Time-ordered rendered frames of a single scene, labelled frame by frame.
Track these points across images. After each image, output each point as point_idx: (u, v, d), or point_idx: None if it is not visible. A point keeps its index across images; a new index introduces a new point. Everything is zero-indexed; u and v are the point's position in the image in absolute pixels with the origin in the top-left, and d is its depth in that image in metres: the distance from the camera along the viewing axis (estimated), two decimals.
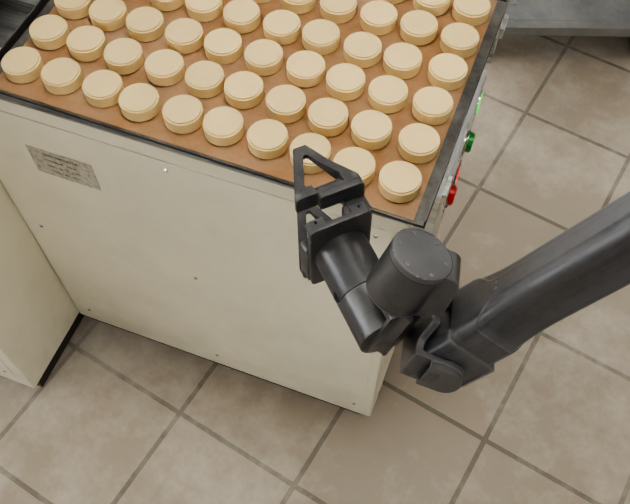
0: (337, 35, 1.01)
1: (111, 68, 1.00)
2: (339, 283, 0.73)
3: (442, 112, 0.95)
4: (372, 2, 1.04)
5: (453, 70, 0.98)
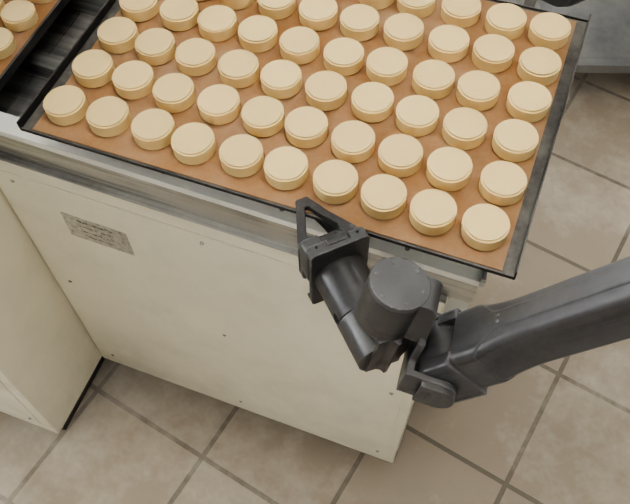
0: (405, 64, 0.93)
1: (161, 106, 0.92)
2: (338, 304, 0.77)
3: (527, 147, 0.86)
4: (441, 27, 0.96)
5: (536, 100, 0.89)
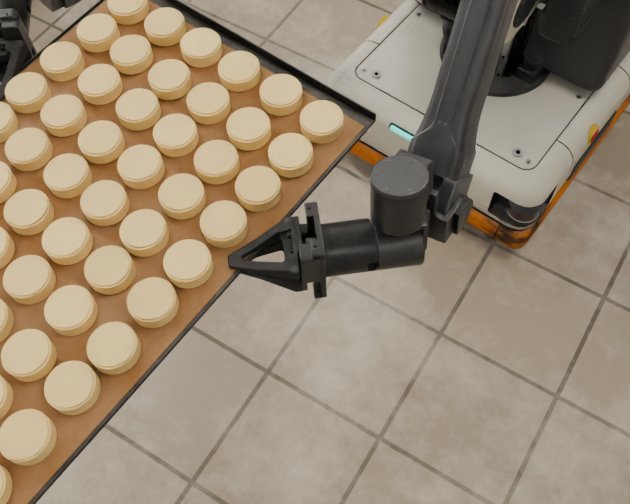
0: (112, 123, 0.88)
1: (42, 373, 0.76)
2: (365, 254, 0.80)
3: (256, 62, 0.92)
4: (80, 80, 0.91)
5: (207, 39, 0.94)
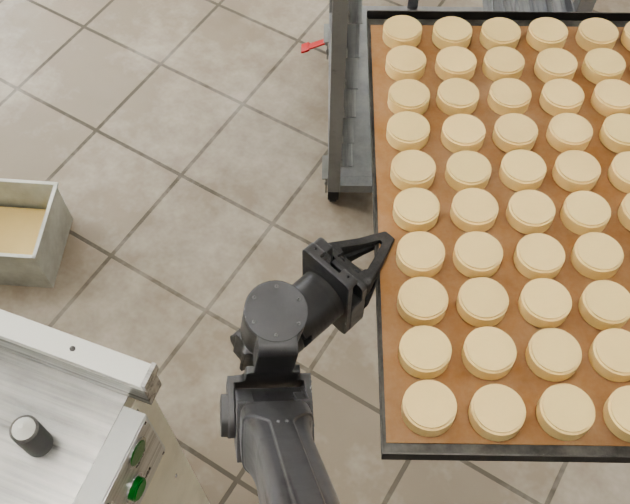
0: (604, 269, 0.78)
1: (437, 94, 0.94)
2: None
3: (555, 424, 0.69)
4: None
5: None
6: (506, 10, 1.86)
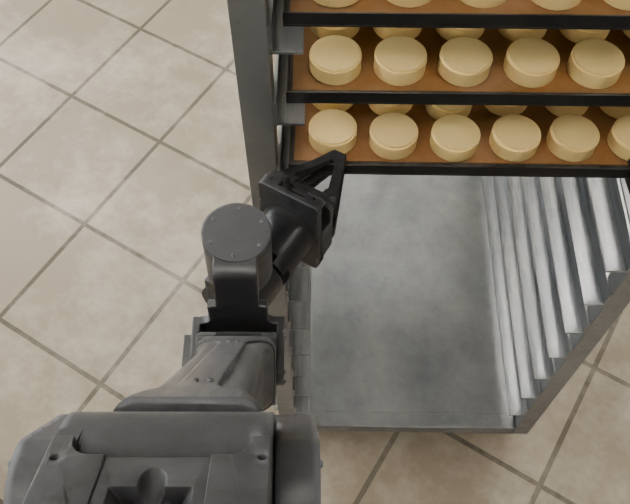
0: None
1: None
2: (284, 280, 0.73)
3: (443, 143, 0.78)
4: None
5: (513, 137, 0.78)
6: (511, 206, 1.42)
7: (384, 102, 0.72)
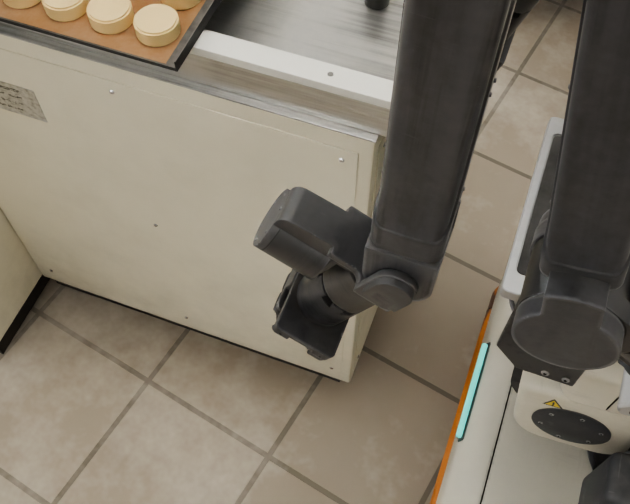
0: None
1: None
2: None
3: None
4: None
5: None
6: None
7: None
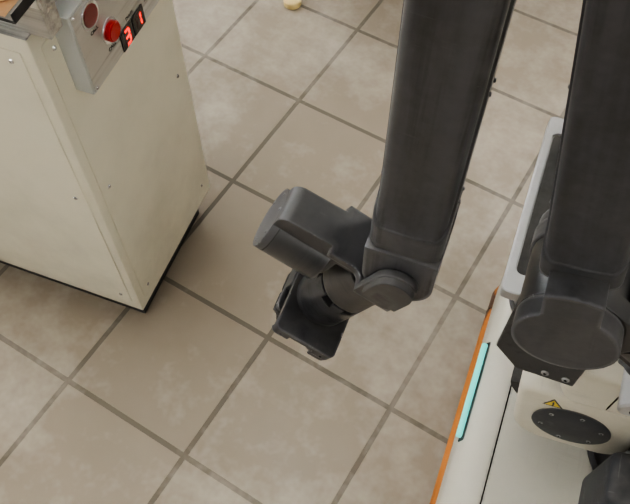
0: None
1: None
2: None
3: None
4: None
5: None
6: None
7: None
